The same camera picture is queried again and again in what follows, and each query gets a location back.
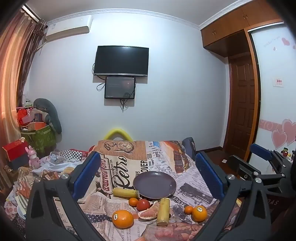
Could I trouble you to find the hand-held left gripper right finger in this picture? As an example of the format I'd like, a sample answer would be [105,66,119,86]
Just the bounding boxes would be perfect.
[192,152,272,241]

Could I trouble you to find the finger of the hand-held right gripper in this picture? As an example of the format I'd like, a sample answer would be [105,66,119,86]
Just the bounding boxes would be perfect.
[250,143,275,163]
[228,155,253,177]

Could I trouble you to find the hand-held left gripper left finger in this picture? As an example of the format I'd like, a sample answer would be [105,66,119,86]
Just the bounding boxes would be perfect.
[25,151,102,241]

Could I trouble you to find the large orange with sticker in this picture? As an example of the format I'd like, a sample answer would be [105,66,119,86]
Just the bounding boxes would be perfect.
[112,210,134,229]
[192,205,207,222]

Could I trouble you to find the purple plate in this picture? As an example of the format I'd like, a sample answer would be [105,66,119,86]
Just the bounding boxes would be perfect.
[133,171,176,200]

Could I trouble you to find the red tomato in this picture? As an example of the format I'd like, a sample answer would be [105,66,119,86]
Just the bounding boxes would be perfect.
[136,199,151,211]

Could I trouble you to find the small colourful figurines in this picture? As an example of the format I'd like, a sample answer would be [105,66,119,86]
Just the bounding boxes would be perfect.
[281,147,295,160]

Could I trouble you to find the black white checkered cloth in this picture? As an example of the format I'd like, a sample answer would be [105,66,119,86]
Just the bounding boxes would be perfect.
[60,149,89,163]

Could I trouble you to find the white crumpled cloth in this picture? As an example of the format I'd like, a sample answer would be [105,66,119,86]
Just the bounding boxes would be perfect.
[32,160,81,174]

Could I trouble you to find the dark blue bag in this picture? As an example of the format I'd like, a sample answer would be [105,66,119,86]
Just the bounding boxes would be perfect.
[183,137,197,160]

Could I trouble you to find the printed newspaper-pattern blanket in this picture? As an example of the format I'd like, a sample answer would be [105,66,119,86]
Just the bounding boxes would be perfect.
[5,139,243,241]

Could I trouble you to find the white wardrobe door with hearts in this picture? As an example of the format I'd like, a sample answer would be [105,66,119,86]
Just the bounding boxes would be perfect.
[248,22,296,163]

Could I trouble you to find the brown wooden door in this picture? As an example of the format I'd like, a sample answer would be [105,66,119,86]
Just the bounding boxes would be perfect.
[228,56,256,160]

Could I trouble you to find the pink bunny toy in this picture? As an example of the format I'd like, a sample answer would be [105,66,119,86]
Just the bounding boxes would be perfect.
[28,146,41,168]

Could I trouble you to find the green storage box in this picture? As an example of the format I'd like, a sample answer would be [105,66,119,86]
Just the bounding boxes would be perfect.
[21,123,57,154]

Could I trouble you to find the grey plush shark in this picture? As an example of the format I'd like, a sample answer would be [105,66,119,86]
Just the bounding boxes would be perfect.
[32,98,62,134]

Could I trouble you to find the red gift box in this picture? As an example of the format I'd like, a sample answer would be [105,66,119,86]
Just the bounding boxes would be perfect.
[2,140,30,163]

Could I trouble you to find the brown striped curtain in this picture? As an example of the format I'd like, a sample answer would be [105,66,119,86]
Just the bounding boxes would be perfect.
[0,5,48,186]

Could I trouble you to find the wooden overhead cabinet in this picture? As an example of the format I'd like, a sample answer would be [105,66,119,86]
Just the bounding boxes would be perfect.
[200,0,284,57]

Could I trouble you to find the white air conditioner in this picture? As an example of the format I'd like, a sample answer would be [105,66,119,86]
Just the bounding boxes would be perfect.
[45,16,93,42]

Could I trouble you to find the yellow foam ring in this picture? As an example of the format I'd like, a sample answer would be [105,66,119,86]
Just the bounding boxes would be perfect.
[104,128,133,142]

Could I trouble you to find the small black wall monitor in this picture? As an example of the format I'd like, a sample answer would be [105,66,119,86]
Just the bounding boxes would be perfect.
[105,76,136,99]

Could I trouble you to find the black wall television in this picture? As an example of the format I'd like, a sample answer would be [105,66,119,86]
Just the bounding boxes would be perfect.
[94,46,149,77]

